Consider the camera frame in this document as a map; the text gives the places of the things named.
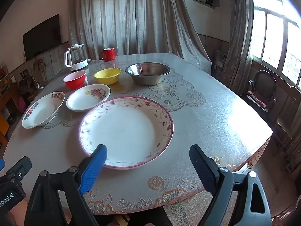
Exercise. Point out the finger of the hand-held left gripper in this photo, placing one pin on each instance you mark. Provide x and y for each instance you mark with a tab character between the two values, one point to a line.
1	164
20	169

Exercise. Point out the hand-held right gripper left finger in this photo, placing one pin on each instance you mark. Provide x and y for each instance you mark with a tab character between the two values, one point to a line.
94	169

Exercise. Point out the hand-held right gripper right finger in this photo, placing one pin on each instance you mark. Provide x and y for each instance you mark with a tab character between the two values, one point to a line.
202	167

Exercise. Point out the large purple-rimmed floral plate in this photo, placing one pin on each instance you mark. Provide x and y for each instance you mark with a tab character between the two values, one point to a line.
127	131

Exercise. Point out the white plate red green print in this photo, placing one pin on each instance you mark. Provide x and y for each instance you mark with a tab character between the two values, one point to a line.
42	113

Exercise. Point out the white shallow floral bowl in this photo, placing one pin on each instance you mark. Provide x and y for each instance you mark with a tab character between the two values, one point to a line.
82	101

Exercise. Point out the red plastic bowl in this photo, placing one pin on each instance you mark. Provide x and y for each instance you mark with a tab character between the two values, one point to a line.
75	82

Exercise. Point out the yellow plastic bowl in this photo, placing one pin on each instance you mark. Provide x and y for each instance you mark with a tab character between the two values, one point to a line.
108	78

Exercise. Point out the stainless steel basin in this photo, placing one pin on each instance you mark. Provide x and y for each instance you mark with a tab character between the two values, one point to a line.
148	79

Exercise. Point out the yellow slatted stool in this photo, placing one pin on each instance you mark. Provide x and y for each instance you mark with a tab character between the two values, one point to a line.
122	220

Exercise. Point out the small wooden shelf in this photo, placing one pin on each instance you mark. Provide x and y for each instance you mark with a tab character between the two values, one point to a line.
4	80

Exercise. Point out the white power strip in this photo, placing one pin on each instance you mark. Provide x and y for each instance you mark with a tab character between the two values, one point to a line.
40	86

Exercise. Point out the red seat cushion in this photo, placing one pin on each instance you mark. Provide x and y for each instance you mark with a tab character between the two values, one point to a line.
257	98

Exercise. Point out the brown wooden chair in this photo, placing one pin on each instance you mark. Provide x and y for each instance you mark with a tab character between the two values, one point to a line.
290	113

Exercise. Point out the white glass electric kettle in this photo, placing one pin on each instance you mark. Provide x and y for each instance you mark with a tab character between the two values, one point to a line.
77	64

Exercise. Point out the dark round-back chair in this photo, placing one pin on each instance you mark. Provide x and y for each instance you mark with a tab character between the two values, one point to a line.
265	80

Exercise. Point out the red mug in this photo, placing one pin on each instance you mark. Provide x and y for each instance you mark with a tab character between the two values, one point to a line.
109	55

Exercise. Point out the narrow grey lace curtain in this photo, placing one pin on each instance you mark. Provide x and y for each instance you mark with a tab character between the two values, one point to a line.
237	40

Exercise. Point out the black flat television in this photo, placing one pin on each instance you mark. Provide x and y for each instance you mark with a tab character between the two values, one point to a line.
42	37

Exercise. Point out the window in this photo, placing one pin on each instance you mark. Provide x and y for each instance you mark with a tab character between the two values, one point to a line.
270	35

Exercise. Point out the wide grey lace curtain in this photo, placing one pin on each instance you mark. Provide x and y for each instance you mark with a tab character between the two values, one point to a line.
141	16

